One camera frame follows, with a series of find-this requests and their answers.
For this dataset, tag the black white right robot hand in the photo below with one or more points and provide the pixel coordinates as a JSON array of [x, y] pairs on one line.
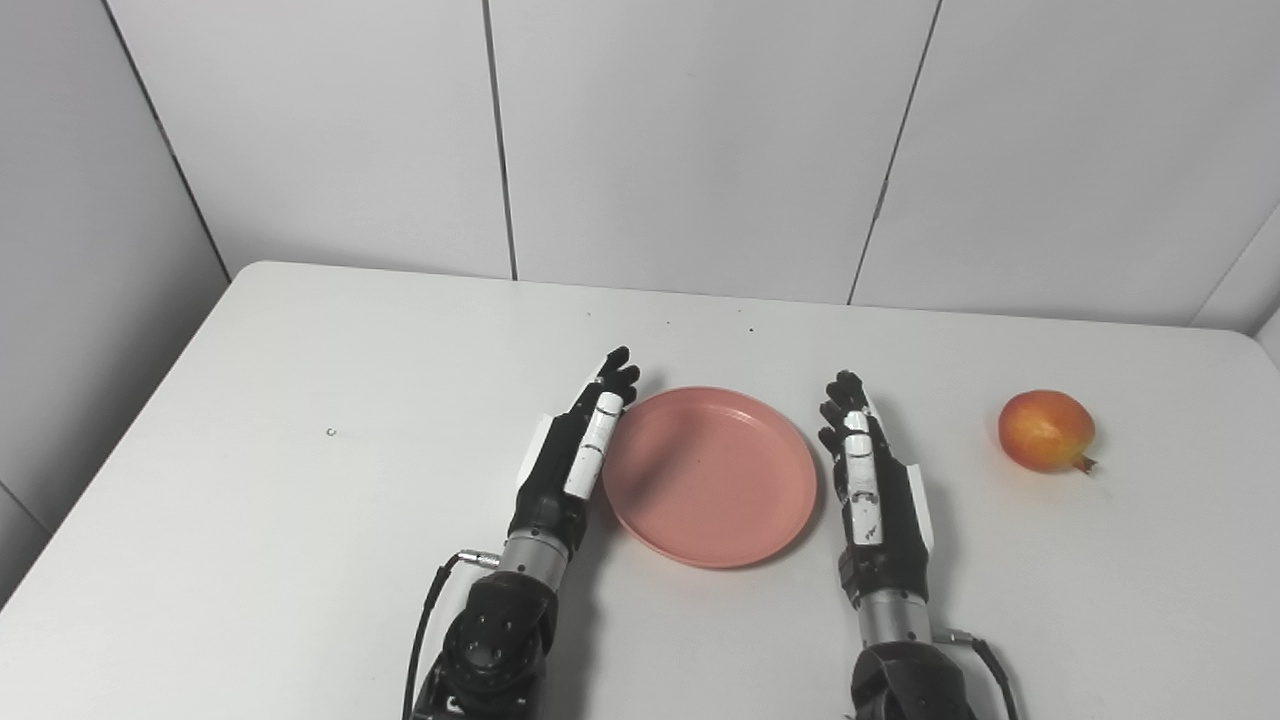
[[900, 530]]

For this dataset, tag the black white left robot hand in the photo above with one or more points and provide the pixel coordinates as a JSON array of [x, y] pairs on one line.
[[545, 490]]

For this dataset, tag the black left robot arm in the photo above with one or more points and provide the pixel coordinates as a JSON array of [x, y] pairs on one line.
[[495, 640]]

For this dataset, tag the red yellow pomegranate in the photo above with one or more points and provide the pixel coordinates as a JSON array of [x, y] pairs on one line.
[[1045, 430]]

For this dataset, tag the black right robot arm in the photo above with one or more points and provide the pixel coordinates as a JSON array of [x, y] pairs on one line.
[[910, 680]]

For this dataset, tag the pink round plate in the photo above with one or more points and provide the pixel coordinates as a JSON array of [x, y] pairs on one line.
[[715, 475]]

